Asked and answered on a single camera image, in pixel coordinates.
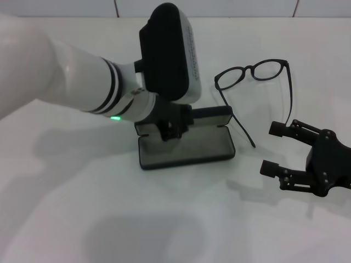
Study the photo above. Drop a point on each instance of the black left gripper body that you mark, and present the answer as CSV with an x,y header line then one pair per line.
x,y
175,112

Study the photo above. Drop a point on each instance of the black glasses case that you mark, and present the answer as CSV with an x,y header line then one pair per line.
x,y
192,149

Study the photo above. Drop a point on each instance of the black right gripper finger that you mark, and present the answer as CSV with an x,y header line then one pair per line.
x,y
290,178
278,128

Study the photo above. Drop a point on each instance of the black glasses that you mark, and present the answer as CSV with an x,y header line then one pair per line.
x,y
286,63

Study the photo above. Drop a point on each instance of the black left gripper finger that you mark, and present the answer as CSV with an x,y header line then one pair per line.
x,y
166,132
179,128

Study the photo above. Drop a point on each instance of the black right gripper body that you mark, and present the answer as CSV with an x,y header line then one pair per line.
x,y
329,164

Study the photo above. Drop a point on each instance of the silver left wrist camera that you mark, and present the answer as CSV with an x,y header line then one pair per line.
x,y
164,49

